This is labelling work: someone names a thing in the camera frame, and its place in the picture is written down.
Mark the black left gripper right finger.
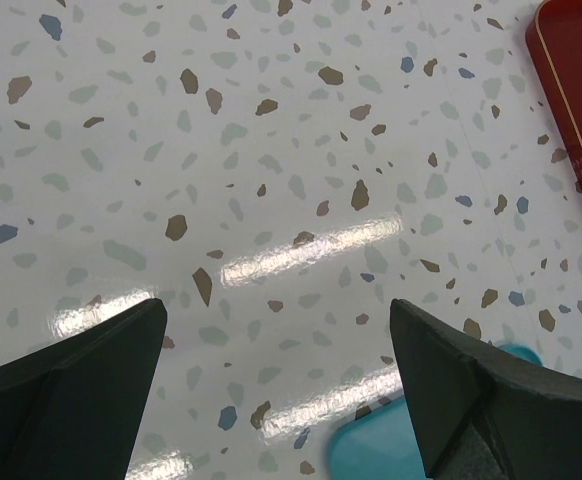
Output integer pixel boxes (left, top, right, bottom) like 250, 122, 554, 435
390, 300, 582, 479

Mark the teal tin box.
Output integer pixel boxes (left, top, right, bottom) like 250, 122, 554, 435
498, 343, 543, 367

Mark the red lacquer tray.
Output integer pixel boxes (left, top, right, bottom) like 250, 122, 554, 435
525, 0, 582, 191

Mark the teal tin lid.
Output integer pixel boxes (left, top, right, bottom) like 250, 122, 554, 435
327, 397, 426, 480

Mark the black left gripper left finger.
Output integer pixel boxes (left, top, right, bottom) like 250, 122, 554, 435
0, 298, 167, 479

